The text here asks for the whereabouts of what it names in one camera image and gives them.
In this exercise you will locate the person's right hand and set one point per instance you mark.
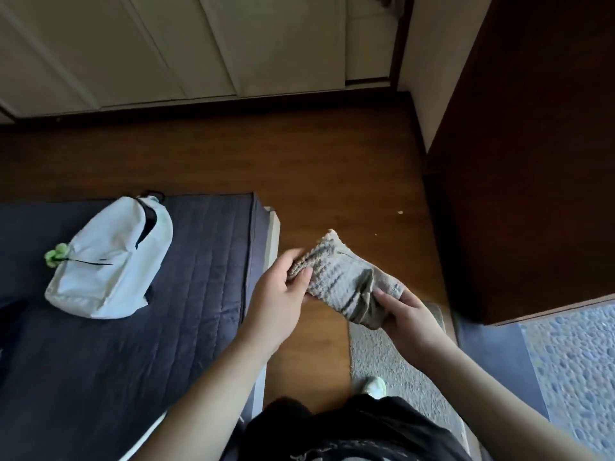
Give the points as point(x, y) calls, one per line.
point(415, 326)

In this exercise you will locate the person's left hand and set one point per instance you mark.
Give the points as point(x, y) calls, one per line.
point(274, 312)

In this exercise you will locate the grey cleaning cloth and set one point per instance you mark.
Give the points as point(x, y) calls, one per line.
point(346, 283)

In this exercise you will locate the person's left forearm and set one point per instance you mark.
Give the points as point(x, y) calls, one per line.
point(202, 408)

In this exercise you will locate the person's right forearm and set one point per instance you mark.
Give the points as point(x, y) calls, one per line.
point(504, 408)

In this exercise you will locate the grey fluffy floor mat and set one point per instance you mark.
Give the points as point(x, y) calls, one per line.
point(399, 369)

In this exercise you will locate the green white sneaker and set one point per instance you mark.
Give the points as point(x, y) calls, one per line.
point(375, 386)

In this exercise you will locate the black shirt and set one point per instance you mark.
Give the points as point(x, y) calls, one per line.
point(355, 432)

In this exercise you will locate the bed with blue quilt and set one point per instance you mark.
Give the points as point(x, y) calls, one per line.
point(120, 355)

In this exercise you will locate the white backpack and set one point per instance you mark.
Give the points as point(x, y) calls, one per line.
point(110, 268)

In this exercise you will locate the panelled brown door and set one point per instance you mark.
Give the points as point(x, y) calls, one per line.
point(528, 163)

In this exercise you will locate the white louvred wardrobe door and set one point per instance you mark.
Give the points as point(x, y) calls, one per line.
point(134, 52)
point(29, 76)
point(288, 43)

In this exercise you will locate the white wooden sliding door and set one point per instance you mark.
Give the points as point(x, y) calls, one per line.
point(367, 43)

